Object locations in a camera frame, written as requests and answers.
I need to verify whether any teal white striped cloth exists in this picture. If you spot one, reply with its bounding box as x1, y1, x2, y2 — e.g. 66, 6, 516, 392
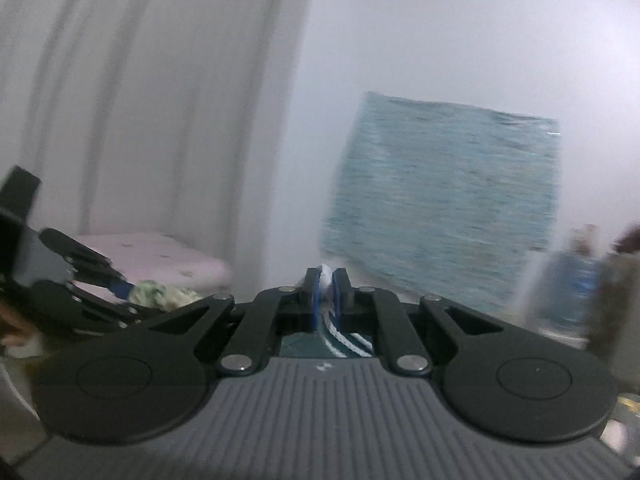
279, 263, 373, 359

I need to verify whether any white curtain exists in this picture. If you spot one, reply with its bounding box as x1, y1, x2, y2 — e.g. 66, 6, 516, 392
1, 0, 308, 262

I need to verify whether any teal floral hanging cloth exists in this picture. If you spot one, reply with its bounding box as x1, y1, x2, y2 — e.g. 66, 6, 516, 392
321, 92, 561, 312

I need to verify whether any brown hanging jacket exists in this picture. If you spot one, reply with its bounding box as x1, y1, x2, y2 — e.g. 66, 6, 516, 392
588, 224, 639, 393

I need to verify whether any blue water bottle jug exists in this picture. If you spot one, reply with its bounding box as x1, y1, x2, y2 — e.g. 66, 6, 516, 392
541, 224, 601, 337

